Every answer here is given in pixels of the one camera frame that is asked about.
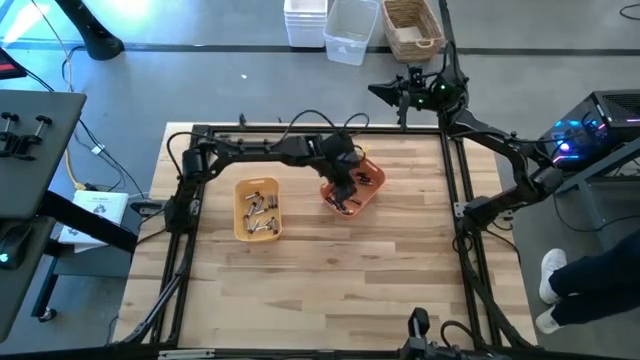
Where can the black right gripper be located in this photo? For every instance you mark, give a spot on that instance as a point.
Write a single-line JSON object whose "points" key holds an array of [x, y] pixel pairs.
{"points": [[430, 92]]}

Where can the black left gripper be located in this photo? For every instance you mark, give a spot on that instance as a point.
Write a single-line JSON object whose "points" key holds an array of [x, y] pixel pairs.
{"points": [[342, 160]]}

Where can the orange plastic bin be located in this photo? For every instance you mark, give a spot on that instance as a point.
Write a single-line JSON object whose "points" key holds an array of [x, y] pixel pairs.
{"points": [[374, 191]]}

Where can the yellow plastic bin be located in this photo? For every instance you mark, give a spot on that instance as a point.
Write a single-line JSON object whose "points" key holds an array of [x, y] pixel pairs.
{"points": [[239, 187]]}

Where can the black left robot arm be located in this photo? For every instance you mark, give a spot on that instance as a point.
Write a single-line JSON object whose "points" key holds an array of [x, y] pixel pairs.
{"points": [[250, 150]]}

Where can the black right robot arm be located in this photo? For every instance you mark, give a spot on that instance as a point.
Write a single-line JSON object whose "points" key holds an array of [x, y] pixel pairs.
{"points": [[500, 142]]}

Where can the woven wicker basket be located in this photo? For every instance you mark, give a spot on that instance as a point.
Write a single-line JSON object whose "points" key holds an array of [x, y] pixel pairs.
{"points": [[395, 35]]}

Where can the clear plastic bin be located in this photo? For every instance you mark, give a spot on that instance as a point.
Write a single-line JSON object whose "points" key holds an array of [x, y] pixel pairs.
{"points": [[350, 35]]}

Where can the white stacked plastic bins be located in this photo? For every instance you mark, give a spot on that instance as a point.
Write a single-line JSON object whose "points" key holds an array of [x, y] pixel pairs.
{"points": [[305, 25]]}

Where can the black RGB computer tower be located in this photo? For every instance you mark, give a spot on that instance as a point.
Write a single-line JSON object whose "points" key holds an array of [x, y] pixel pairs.
{"points": [[615, 110]]}

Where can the grey metal side table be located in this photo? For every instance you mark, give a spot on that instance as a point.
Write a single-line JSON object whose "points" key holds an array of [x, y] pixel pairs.
{"points": [[607, 200]]}

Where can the white booklet box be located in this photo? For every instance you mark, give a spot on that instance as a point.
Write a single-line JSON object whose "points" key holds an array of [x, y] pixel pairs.
{"points": [[100, 207]]}

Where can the white power adapter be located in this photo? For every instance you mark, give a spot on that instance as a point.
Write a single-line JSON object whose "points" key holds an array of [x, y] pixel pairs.
{"points": [[98, 149]]}

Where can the person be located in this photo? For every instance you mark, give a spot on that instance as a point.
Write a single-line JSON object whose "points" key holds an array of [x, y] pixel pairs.
{"points": [[590, 290]]}

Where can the black stand base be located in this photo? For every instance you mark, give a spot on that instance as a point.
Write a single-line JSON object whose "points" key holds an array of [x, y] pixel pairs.
{"points": [[95, 40]]}

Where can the dark grey desk top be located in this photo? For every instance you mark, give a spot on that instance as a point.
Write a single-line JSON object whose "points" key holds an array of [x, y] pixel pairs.
{"points": [[40, 165]]}

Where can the black clamp device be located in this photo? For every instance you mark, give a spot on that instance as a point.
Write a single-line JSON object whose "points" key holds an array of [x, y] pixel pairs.
{"points": [[17, 145]]}

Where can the black computer mouse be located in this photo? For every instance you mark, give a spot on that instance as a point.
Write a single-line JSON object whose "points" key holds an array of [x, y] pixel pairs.
{"points": [[15, 242]]}

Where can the black desk top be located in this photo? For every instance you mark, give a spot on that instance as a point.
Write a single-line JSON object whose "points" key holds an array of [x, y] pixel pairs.
{"points": [[20, 300]]}

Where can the black device red screen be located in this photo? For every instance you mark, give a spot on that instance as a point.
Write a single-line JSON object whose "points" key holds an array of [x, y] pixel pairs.
{"points": [[10, 62]]}

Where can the black frame clamp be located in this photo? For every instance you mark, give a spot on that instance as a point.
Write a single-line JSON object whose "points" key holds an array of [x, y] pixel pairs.
{"points": [[242, 121]]}

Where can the silver frame bracket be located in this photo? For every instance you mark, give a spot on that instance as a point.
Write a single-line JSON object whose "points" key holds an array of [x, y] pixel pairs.
{"points": [[186, 354]]}

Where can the black desk base frame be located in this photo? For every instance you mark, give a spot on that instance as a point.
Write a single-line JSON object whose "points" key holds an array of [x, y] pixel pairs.
{"points": [[85, 225]]}

